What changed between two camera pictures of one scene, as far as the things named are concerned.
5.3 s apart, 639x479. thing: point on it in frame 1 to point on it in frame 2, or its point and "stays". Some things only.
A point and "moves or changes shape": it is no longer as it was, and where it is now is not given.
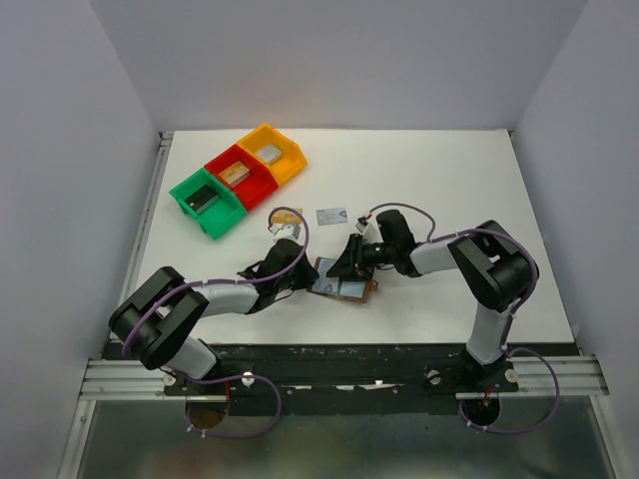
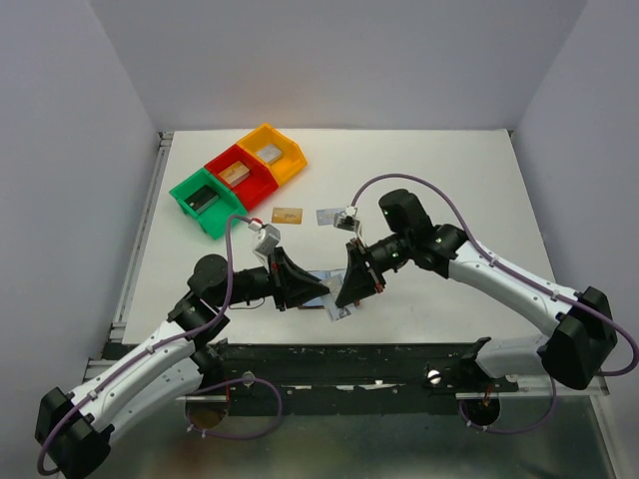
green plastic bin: x=222 y=215 stays
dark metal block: x=201 y=199 stays
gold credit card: x=287 y=217 stays
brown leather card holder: x=353 y=289 moves or changes shape
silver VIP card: x=324 y=283 to x=335 y=312
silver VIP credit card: x=331 y=216 stays
